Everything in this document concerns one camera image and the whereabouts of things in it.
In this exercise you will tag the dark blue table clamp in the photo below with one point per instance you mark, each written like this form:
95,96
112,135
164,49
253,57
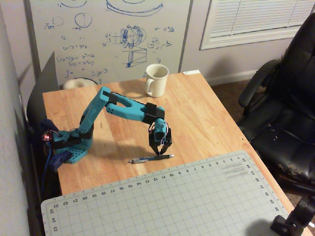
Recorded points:
57,160

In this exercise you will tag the grey cutting mat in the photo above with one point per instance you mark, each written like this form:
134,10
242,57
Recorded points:
160,204

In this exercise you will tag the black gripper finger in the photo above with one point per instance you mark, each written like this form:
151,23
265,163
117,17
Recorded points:
155,150
165,148

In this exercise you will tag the white window blinds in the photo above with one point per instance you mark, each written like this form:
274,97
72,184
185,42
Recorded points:
256,19

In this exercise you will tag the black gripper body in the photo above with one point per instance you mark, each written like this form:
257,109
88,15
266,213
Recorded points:
157,143

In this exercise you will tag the black leather office chair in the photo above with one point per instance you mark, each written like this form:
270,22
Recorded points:
288,110

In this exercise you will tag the white ceramic mug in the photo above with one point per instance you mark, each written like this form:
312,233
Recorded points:
157,81

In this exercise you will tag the white round roll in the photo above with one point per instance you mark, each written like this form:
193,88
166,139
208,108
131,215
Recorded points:
78,83

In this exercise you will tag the dark grey flat panel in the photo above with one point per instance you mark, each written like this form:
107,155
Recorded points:
44,86

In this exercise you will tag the blue and black pen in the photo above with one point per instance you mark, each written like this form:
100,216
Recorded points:
150,158

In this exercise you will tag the whiteboard with blue drawings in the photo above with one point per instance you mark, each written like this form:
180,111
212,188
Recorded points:
110,37

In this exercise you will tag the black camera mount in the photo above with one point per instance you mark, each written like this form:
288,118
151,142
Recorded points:
292,218

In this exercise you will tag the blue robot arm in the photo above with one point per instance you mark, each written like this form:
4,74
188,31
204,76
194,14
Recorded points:
128,110

